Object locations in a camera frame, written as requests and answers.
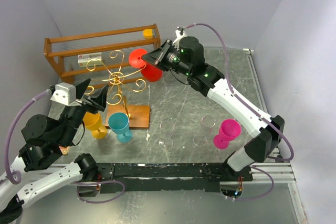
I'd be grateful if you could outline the yellow block on shelf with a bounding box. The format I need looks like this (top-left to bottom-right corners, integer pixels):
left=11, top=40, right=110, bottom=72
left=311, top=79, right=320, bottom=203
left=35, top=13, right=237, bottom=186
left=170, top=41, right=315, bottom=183
left=142, top=28, right=155, bottom=39

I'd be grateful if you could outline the pink plastic wine glass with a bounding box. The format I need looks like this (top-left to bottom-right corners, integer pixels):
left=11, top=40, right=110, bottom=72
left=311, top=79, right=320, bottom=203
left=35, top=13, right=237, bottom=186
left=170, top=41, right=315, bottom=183
left=213, top=119, right=241, bottom=150

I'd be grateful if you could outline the red plastic wine glass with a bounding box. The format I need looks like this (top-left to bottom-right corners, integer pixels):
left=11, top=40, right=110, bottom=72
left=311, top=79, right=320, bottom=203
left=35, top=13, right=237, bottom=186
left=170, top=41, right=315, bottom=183
left=129, top=48, right=163, bottom=82

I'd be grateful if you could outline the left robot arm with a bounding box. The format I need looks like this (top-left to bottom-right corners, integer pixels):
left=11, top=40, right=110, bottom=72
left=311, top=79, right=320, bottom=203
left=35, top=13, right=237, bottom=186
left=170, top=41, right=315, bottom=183
left=1, top=79, right=109, bottom=223

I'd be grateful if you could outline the orange wooden shelf rack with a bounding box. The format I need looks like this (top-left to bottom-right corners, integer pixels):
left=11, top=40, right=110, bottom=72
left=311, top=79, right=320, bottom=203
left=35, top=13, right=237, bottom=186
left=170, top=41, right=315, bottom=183
left=44, top=24, right=161, bottom=83

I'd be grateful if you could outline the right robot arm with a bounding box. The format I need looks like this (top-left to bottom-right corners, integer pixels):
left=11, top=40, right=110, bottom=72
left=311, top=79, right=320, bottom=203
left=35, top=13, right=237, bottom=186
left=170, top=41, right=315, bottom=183
left=141, top=36, right=285, bottom=181

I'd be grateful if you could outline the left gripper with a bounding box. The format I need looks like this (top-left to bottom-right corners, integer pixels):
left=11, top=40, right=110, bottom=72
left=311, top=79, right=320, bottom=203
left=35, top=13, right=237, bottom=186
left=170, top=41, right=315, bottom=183
left=58, top=77, right=110, bottom=145

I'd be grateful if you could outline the white red box on shelf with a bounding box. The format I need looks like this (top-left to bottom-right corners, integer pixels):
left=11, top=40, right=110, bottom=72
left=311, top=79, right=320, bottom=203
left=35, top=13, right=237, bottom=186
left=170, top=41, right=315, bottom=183
left=77, top=52, right=103, bottom=68

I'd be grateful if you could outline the clear flute glass three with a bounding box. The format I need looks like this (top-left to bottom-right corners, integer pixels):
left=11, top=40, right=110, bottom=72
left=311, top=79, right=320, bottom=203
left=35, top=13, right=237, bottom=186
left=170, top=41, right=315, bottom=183
left=159, top=137, right=173, bottom=151

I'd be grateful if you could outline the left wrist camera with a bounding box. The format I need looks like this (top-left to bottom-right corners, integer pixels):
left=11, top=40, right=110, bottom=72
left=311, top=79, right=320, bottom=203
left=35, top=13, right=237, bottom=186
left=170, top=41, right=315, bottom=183
left=50, top=82, right=78, bottom=106

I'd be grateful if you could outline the clear flute glass four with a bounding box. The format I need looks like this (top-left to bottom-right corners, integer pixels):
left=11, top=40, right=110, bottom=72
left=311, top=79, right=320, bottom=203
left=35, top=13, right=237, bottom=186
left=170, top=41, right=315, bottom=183
left=193, top=134, right=207, bottom=147

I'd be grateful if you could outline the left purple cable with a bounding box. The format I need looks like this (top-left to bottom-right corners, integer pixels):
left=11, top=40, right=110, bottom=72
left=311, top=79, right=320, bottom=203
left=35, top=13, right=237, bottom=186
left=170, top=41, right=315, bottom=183
left=0, top=89, right=53, bottom=185

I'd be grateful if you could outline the clear flute glass two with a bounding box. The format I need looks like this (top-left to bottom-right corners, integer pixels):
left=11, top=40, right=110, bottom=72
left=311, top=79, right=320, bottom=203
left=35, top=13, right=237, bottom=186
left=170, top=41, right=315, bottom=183
left=160, top=119, right=175, bottom=133

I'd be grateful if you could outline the gold wire wine glass rack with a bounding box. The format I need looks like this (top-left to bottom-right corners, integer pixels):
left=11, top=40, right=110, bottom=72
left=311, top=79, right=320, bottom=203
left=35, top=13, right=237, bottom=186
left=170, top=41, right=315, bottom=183
left=85, top=50, right=150, bottom=129

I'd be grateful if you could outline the blue plastic wine glass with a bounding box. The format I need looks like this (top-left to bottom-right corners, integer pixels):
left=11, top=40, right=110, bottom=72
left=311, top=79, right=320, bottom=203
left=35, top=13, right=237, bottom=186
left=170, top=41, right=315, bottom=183
left=108, top=112, right=133, bottom=143

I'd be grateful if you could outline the clear flute glass one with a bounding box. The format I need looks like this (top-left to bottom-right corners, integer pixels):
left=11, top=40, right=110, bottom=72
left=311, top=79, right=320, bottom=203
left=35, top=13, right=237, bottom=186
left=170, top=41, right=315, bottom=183
left=201, top=115, right=216, bottom=134

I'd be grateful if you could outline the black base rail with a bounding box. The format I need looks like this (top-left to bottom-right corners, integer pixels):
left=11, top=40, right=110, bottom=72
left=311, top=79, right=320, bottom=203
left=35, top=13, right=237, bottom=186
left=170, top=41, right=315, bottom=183
left=76, top=163, right=254, bottom=195

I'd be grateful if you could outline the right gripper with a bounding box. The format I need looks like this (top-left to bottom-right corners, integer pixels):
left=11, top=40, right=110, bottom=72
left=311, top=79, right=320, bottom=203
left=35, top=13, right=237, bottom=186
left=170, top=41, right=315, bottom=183
left=141, top=39, right=191, bottom=76

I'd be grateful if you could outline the yellow plastic wine glass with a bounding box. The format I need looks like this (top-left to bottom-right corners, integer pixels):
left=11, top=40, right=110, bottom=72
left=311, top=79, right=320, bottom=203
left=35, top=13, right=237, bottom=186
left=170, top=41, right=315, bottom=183
left=83, top=112, right=107, bottom=139

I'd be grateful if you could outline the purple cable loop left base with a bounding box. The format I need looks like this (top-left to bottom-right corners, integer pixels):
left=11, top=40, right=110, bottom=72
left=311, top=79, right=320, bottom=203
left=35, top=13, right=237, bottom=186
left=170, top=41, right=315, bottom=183
left=72, top=180, right=125, bottom=204

